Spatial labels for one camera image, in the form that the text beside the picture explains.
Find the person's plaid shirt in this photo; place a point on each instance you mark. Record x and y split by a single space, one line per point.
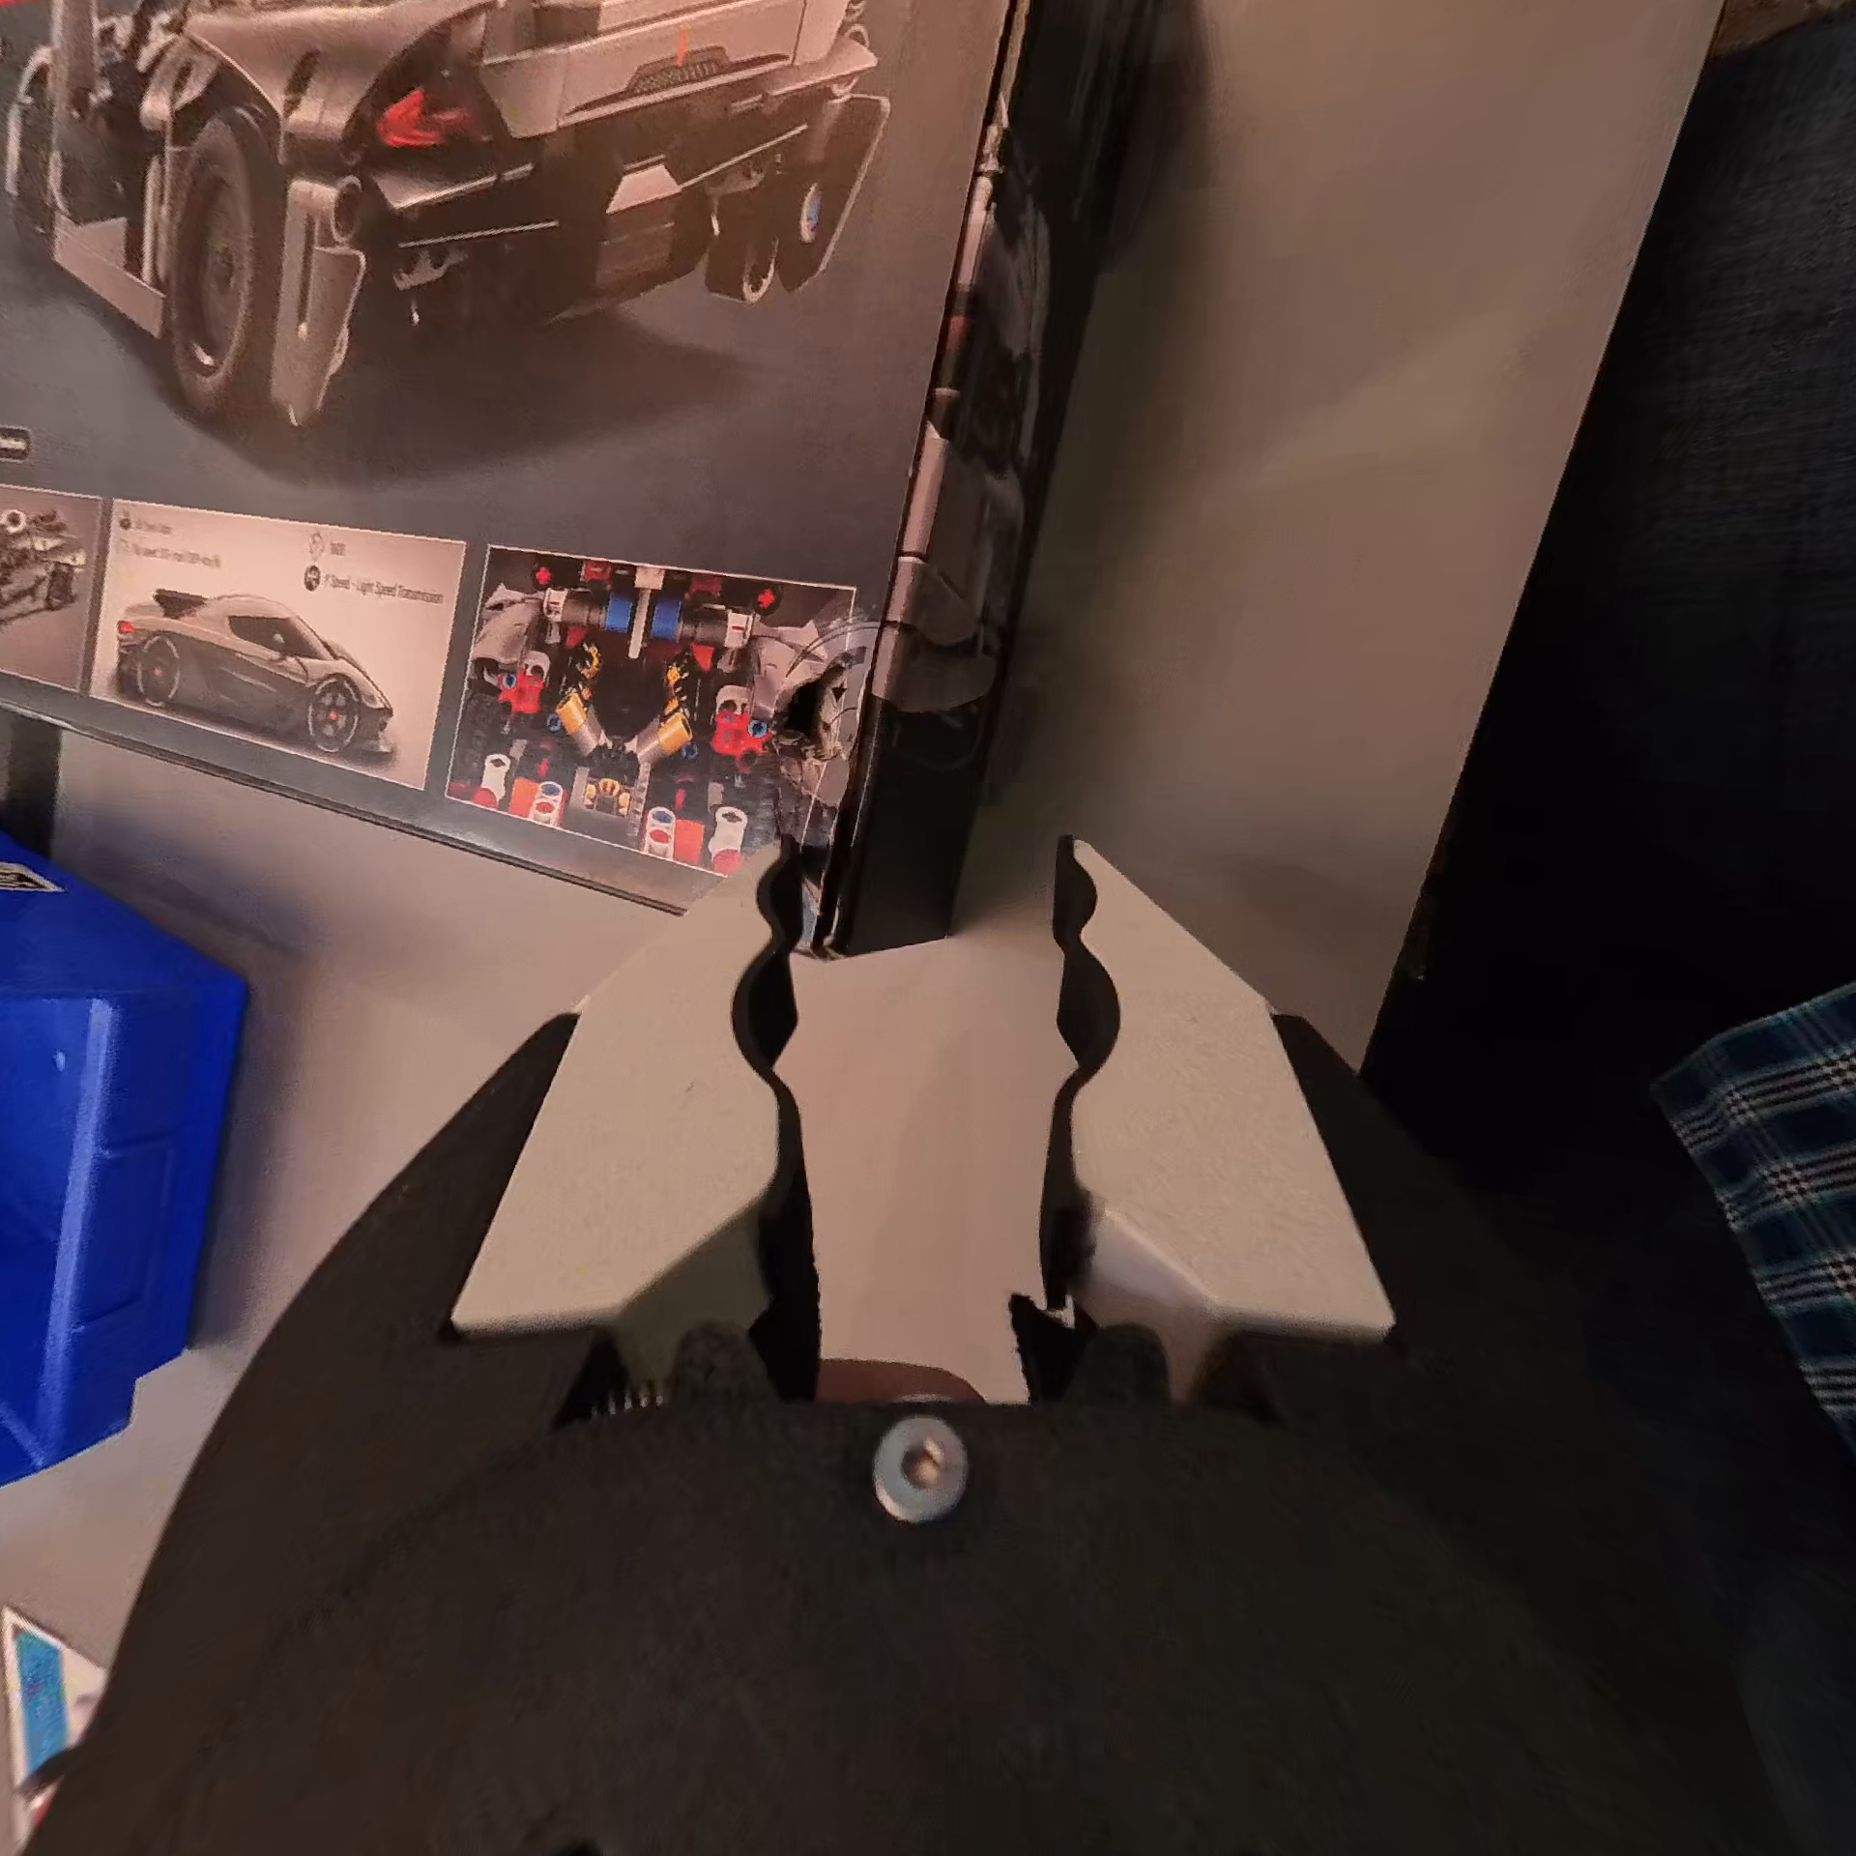
1785 1162

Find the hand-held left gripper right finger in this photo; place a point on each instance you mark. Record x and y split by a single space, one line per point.
1234 1162

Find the small blue sticker card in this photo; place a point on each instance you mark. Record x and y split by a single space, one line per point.
43 1699

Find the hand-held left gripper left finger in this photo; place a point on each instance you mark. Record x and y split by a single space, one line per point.
640 1162

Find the lego set car box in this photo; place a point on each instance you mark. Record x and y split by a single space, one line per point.
506 436

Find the blue plastic bin with tag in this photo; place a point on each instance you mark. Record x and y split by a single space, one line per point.
103 1162

